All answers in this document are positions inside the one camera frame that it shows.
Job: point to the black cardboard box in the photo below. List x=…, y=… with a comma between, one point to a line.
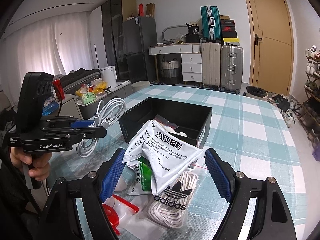
x=193, y=120

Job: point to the green medicine packet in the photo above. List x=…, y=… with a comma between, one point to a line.
x=142, y=182

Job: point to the purple bag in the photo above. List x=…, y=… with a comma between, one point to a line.
x=316, y=152

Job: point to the stacked shoe boxes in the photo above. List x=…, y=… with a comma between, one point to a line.
x=229, y=33

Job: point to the red balloon bag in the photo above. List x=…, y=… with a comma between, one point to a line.
x=126, y=214

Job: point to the dark refrigerator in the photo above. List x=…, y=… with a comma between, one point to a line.
x=139, y=35

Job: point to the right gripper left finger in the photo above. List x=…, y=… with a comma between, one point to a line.
x=109, y=174

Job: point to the white curtain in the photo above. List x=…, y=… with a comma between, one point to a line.
x=55, y=45

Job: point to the black glass cabinet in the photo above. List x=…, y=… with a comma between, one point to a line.
x=114, y=13

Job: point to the white plush toy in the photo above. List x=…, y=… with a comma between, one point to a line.
x=171, y=130

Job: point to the beige suitcase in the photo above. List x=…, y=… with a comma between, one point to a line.
x=211, y=63

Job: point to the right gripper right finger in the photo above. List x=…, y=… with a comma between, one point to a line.
x=221, y=174

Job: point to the teal suitcase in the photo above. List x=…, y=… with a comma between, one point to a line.
x=211, y=24

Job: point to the person's left hand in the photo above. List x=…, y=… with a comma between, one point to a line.
x=41, y=166

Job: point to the white drawer desk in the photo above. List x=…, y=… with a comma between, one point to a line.
x=189, y=55

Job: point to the red bottle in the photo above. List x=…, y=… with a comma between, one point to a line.
x=58, y=89

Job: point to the bagged adidas shoelaces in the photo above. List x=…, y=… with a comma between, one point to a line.
x=170, y=208

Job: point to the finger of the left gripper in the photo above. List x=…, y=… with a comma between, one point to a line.
x=82, y=123
x=90, y=133

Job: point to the shoe rack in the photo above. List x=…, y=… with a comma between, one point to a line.
x=310, y=117

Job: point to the silver suitcase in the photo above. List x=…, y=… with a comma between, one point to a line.
x=232, y=61

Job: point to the wooden door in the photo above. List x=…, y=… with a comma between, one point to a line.
x=271, y=45

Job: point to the black tracker camera mount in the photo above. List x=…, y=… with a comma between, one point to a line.
x=36, y=87

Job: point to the woven laundry basket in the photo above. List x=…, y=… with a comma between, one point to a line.
x=170, y=71

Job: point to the white appliance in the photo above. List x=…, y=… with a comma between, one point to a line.
x=108, y=74

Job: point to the grey medicine packet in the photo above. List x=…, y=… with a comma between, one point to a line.
x=167, y=155

